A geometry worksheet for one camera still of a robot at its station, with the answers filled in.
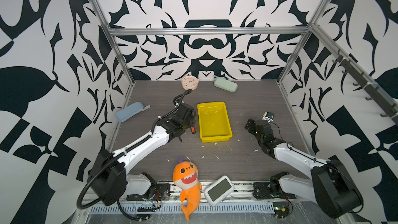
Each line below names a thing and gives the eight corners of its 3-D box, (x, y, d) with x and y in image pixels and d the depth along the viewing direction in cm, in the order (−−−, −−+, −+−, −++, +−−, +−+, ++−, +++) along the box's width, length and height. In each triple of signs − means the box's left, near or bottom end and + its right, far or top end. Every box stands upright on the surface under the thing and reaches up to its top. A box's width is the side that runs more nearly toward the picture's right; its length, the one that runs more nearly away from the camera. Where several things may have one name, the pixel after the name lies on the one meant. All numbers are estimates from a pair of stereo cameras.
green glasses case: (211, 85, 120) (211, 82, 118) (216, 78, 125) (216, 75, 123) (235, 94, 115) (236, 91, 113) (239, 86, 120) (239, 84, 117)
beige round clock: (181, 89, 117) (180, 86, 115) (182, 79, 125) (182, 75, 122) (198, 90, 117) (198, 86, 115) (198, 79, 125) (198, 75, 122)
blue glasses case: (119, 124, 98) (117, 122, 96) (114, 115, 102) (113, 113, 100) (150, 107, 106) (149, 105, 104) (145, 99, 110) (144, 97, 108)
